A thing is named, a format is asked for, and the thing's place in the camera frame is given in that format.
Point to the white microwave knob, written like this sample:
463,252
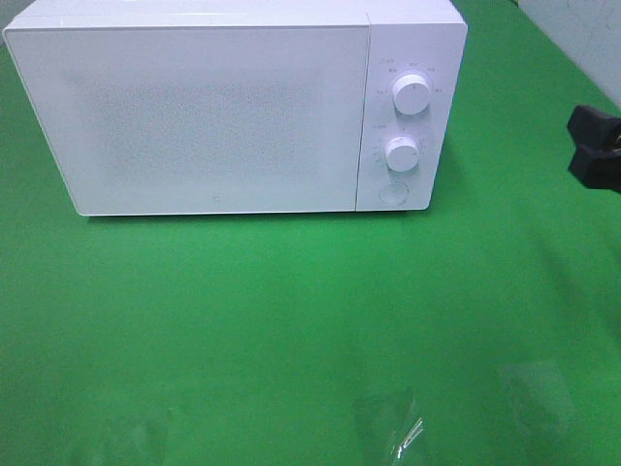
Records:
401,154
412,93

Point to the white microwave door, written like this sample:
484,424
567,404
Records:
171,121

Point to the round door release button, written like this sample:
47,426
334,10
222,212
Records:
394,194

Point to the white microwave oven body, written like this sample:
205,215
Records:
428,36

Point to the lower white microwave knob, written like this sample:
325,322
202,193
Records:
401,154

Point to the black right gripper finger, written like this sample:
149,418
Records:
596,169
589,126

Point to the clear adhesive tape strip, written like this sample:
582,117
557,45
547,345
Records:
391,430

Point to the upper white microwave knob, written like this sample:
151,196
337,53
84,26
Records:
412,93

